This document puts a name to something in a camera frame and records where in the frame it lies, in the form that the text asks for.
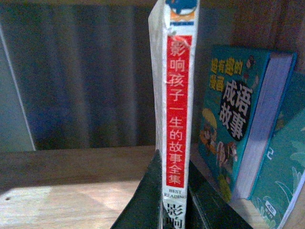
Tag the dark blue curtain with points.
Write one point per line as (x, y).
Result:
(83, 78)

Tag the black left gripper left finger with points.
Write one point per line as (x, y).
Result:
(144, 210)

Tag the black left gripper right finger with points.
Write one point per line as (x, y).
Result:
(205, 207)

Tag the white panel behind shelf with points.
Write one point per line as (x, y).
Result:
(15, 132)

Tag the white book red spine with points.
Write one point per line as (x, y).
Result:
(173, 27)

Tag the green leaf cover book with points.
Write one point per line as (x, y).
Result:
(282, 173)

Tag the light wooden bookshelf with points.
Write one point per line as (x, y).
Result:
(59, 186)

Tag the upright teal cover book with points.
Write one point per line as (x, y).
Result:
(242, 101)

